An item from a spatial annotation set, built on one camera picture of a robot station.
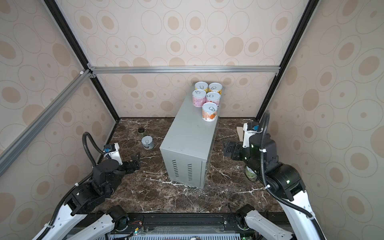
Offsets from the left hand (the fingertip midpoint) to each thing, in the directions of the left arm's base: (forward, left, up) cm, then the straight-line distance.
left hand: (135, 153), depth 68 cm
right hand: (+1, -43, +9) cm, 44 cm away
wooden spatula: (+37, -61, -30) cm, 77 cm away
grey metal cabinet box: (-2, -24, +6) cm, 25 cm away
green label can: (0, -59, -25) cm, 64 cm away
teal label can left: (+21, +5, -22) cm, 31 cm away
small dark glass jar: (+29, +10, -19) cm, 35 cm away
